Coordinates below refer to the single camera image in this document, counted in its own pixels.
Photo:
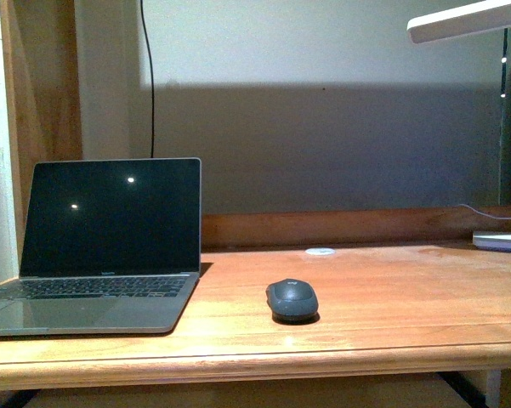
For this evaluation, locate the grey computer mouse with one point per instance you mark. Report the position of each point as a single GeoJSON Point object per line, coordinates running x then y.
{"type": "Point", "coordinates": [292, 301]}

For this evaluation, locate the wooden desk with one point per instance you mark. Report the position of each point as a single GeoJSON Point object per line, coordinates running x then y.
{"type": "Point", "coordinates": [405, 297]}

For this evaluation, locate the grey laptop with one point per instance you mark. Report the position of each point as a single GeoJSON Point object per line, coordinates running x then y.
{"type": "Point", "coordinates": [111, 247]}

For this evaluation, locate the white cable grommet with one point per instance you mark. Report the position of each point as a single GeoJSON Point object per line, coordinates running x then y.
{"type": "Point", "coordinates": [320, 251]}

